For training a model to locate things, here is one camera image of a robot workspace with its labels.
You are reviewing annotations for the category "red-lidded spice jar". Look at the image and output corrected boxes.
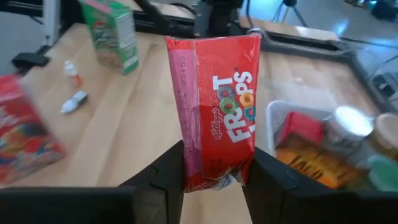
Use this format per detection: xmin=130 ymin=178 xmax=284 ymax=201
xmin=280 ymin=111 xmax=325 ymax=147

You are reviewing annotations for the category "small black-labelled dropper bottle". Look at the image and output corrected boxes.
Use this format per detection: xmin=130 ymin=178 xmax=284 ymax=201
xmin=60 ymin=90 xmax=89 ymax=115

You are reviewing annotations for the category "tan-lidded spice jar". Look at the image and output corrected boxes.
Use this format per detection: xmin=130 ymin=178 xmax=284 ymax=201
xmin=371 ymin=112 xmax=398 ymax=158

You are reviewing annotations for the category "green Apple Jacks cereal box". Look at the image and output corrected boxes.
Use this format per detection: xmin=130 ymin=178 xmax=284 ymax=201
xmin=78 ymin=0 xmax=140 ymax=76

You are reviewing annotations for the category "white metal post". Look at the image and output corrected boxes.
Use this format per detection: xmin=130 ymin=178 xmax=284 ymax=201
xmin=42 ymin=0 xmax=62 ymax=47

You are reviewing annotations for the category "green oregano spice jar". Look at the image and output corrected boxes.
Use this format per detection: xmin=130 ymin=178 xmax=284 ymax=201
xmin=366 ymin=154 xmax=398 ymax=192

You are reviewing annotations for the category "white-lidded spice jar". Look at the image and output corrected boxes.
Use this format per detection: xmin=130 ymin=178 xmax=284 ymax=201
xmin=325 ymin=105 xmax=375 ymax=150

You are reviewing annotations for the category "small orange dropper bottle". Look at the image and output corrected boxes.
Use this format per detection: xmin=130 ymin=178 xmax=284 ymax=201
xmin=63 ymin=60 xmax=84 ymax=88

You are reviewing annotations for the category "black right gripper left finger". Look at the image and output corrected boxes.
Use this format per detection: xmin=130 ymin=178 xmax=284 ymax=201
xmin=0 ymin=139 xmax=185 ymax=224

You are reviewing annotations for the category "white perforated plastic basket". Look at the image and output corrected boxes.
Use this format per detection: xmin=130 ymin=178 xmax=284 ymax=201
xmin=265 ymin=99 xmax=398 ymax=192

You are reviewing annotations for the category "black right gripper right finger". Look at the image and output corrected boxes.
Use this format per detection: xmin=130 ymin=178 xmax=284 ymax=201
xmin=241 ymin=147 xmax=398 ymax=224

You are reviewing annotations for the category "red Froot Loops cereal box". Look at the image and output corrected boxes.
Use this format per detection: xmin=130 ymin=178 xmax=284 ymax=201
xmin=165 ymin=32 xmax=262 ymax=194
xmin=0 ymin=73 xmax=67 ymax=185

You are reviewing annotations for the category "brown taco seasoning packet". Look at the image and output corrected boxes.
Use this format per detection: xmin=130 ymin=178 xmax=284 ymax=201
xmin=275 ymin=136 xmax=363 ymax=190

